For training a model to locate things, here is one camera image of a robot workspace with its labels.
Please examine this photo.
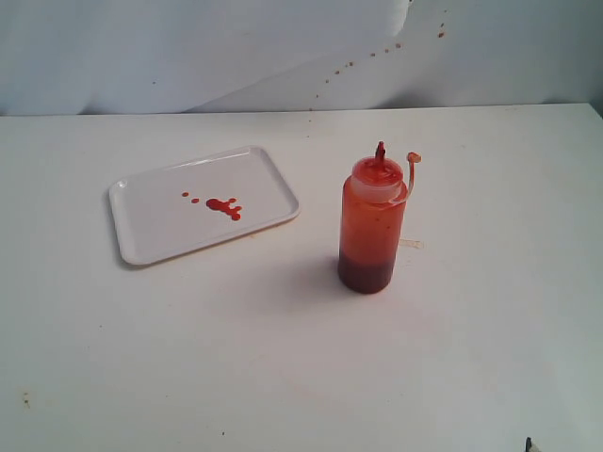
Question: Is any red sauce squeeze bottle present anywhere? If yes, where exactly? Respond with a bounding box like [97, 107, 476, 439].
[337, 142, 422, 294]

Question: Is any red sauce blob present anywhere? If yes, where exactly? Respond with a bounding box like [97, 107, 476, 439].
[180, 191, 242, 221]

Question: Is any white rectangular plastic tray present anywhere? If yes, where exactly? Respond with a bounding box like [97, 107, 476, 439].
[108, 146, 300, 266]

